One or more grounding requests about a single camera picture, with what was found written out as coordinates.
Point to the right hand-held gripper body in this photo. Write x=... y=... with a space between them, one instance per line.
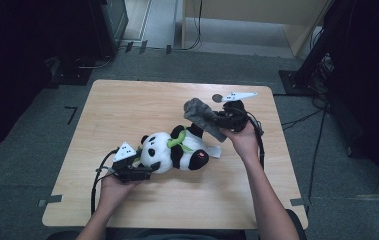
x=237 y=115

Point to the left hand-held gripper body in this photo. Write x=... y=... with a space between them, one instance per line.
x=127 y=171

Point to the panda plush toy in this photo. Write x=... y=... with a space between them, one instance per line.
x=160 y=153

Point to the grey fluffy cloth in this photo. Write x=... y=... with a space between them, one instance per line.
x=198 y=115

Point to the person's left hand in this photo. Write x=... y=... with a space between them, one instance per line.
x=115 y=191

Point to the person's right hand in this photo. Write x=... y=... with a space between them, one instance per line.
x=245 y=141

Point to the dark round table grommet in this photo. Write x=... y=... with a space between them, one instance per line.
x=215 y=98

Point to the person's grey shirt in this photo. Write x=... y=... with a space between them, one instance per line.
x=177 y=237

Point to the grey tape strip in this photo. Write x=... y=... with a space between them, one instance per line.
x=297 y=202
x=52 y=200

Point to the dark tape piece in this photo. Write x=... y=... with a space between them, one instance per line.
x=143 y=46
x=129 y=46
x=168 y=49

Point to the black chair armrest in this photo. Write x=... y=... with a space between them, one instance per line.
x=301 y=226
x=62 y=236

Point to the black metal stand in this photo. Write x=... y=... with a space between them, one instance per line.
x=317 y=50

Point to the light wooden desk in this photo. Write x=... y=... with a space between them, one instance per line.
x=243 y=10

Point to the black equipment cabinet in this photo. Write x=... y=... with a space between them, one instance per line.
x=110 y=26

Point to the dark curtain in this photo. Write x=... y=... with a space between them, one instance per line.
x=370 y=83
x=17 y=66

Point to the black flat base plate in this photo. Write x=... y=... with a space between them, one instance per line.
x=73 y=78

